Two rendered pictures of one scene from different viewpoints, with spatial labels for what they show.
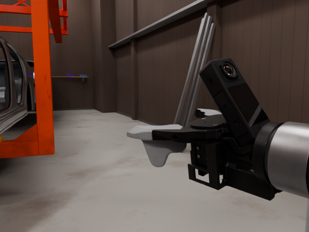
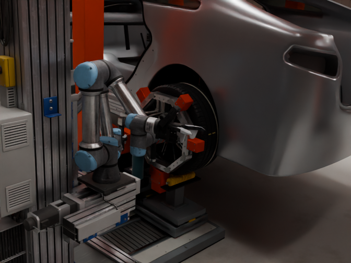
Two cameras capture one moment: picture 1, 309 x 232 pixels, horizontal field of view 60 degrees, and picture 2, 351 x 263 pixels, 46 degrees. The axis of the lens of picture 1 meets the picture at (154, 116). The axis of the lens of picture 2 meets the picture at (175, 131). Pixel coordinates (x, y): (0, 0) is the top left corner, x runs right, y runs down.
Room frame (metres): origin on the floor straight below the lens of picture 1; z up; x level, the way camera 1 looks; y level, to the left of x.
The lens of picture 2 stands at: (1.90, -0.88, 1.79)
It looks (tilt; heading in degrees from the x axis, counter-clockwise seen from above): 18 degrees down; 153
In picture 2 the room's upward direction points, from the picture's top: 4 degrees clockwise
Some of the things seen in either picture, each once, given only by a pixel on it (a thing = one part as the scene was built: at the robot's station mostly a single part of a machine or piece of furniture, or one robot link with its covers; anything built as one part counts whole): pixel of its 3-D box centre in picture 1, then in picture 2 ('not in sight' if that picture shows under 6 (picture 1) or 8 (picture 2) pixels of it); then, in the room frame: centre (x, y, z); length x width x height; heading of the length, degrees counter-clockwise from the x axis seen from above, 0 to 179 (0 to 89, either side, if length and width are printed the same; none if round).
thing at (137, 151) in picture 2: not in sight; (140, 142); (0.20, -0.19, 1.12); 0.11 x 0.08 x 0.11; 128
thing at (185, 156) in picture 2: not in sight; (162, 132); (-0.61, 0.32, 0.85); 0.54 x 0.07 x 0.54; 18
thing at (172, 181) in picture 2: not in sight; (181, 178); (-0.53, 0.45, 0.51); 0.29 x 0.06 x 0.06; 108
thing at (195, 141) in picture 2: not in sight; (195, 145); (-0.31, 0.42, 0.85); 0.09 x 0.08 x 0.07; 18
